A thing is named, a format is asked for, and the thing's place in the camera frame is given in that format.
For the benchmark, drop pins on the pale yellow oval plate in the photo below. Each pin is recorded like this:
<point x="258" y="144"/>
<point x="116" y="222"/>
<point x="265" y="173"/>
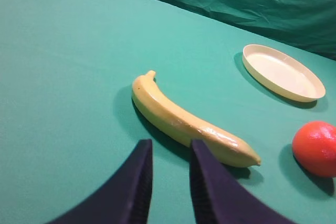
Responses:
<point x="282" y="74"/>

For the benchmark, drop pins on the orange fruit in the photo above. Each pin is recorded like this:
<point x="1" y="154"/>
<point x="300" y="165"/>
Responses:
<point x="313" y="146"/>

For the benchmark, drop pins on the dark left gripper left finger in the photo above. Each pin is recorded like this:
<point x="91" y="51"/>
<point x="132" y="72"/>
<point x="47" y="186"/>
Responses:
<point x="124" y="198"/>

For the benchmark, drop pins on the yellow banana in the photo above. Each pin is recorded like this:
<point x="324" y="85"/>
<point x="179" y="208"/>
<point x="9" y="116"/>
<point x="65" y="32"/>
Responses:
<point x="183" y="126"/>

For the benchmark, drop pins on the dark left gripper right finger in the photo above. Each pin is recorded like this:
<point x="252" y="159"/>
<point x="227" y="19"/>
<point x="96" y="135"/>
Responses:
<point x="217" y="197"/>

